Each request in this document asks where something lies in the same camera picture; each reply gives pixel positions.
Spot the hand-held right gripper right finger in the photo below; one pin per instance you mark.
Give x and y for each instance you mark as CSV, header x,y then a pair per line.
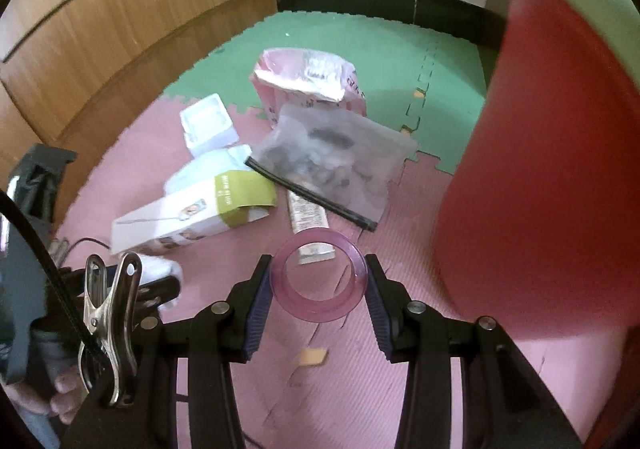
x,y
375,314

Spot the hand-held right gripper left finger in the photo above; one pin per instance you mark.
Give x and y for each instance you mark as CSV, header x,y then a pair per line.
x,y
257,314

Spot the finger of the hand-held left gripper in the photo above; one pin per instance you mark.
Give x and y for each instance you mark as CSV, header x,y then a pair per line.
x,y
160,289

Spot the clear zip bag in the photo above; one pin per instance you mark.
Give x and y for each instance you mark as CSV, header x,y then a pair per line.
x,y
340,164

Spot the red bucket with green rim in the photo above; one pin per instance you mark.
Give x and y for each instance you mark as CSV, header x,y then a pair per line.
x,y
540,179

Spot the pink snack packet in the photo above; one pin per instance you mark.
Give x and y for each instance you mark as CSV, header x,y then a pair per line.
x,y
310,74

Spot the person's left hand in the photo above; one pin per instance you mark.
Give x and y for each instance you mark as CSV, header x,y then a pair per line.
x,y
65,394

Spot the metal spring clip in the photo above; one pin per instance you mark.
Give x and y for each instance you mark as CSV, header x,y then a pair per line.
x,y
115,319

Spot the orange foam scrap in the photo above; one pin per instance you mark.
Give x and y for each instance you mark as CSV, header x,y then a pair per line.
x,y
312,357

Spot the white and green cardboard box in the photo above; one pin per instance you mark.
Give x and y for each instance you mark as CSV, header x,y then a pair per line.
x,y
175,219

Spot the pink foam mat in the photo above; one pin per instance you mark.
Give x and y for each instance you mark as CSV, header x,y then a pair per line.
x,y
325,404

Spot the small white pink box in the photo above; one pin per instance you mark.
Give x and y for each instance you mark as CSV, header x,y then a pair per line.
x,y
305,214

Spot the white plastic tray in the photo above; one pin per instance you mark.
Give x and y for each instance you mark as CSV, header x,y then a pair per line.
x,y
207,121

